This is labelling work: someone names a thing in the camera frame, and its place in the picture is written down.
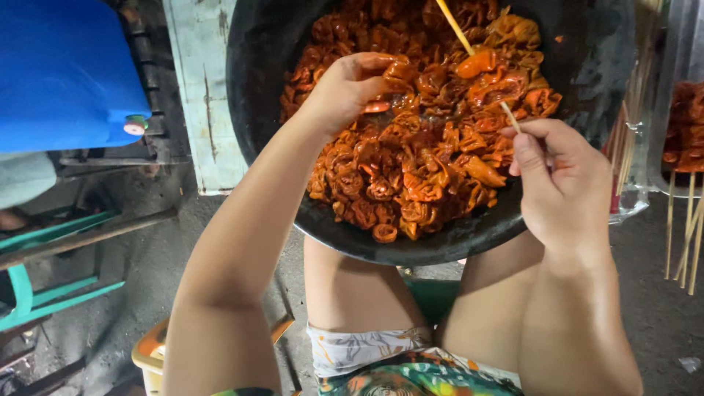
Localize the person's right hand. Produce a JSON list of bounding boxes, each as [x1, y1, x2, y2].
[[498, 118, 615, 260]]

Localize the person's left hand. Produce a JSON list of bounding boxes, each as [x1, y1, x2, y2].
[[297, 52, 410, 141]]

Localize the orange marinated meat piece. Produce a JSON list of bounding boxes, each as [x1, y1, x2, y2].
[[382, 59, 419, 94]]

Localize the bamboo skewer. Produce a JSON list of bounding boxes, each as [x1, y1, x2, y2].
[[434, 0, 522, 134]]

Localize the black wok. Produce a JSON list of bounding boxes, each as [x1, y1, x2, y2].
[[225, 0, 639, 267]]

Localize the clear bag of bamboo skewers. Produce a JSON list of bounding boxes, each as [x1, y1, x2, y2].
[[602, 0, 669, 223]]

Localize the heap of orange marinated meat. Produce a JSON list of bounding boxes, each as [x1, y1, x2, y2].
[[279, 0, 563, 244]]

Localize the bundle of skewered meat sticks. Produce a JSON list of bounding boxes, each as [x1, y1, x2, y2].
[[661, 81, 704, 296]]

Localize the orange meat piece on skewer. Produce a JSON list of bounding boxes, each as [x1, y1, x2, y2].
[[455, 51, 498, 79]]

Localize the pale green wooden cabinet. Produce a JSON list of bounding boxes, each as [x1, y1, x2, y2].
[[162, 0, 248, 196]]

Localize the person's right thigh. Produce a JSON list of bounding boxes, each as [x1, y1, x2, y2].
[[437, 231, 545, 375]]

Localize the person's thigh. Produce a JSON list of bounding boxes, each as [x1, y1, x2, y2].
[[437, 231, 545, 375], [304, 236, 432, 333]]

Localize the green stool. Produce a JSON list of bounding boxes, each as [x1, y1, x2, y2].
[[404, 278, 462, 325]]

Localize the clear plastic tray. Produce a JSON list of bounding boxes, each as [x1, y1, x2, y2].
[[649, 0, 704, 199]]

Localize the person's left thigh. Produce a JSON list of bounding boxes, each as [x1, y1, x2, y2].
[[304, 236, 432, 333]]

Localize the colourful patterned shorts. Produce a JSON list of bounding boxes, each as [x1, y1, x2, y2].
[[307, 323, 523, 396]]

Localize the blue plastic jerry can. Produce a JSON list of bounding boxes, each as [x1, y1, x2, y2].
[[0, 0, 152, 154]]

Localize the rusty metal bar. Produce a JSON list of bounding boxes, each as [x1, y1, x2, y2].
[[0, 208, 178, 270]]

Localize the yellow plastic basket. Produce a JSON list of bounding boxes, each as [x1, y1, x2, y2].
[[131, 313, 295, 396]]

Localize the grey cloth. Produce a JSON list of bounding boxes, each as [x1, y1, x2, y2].
[[0, 153, 57, 211]]

